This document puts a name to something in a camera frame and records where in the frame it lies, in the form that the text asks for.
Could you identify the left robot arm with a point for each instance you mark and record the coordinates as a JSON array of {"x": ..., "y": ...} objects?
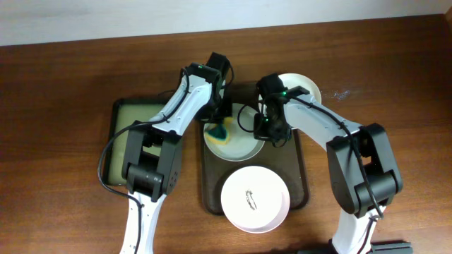
[{"x": 153, "y": 152}]

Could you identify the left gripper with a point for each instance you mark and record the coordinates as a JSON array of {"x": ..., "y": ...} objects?
[{"x": 215, "y": 115}]

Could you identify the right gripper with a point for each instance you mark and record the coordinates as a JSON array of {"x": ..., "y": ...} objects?
[{"x": 270, "y": 128}]

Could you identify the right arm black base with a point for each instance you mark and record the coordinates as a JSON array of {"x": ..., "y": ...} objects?
[{"x": 391, "y": 247}]

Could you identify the black soapy water tray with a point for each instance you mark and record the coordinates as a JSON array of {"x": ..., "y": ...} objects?
[{"x": 124, "y": 113}]

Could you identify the white plate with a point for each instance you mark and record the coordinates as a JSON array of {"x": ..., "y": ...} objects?
[
  {"x": 242, "y": 145},
  {"x": 255, "y": 199},
  {"x": 275, "y": 83}
]

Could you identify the yellow green sponge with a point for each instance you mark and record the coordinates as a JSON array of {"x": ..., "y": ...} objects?
[{"x": 219, "y": 133}]

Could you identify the brown serving tray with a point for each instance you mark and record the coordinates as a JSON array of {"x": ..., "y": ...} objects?
[{"x": 286, "y": 161}]

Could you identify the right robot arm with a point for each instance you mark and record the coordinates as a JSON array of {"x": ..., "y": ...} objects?
[{"x": 363, "y": 171}]

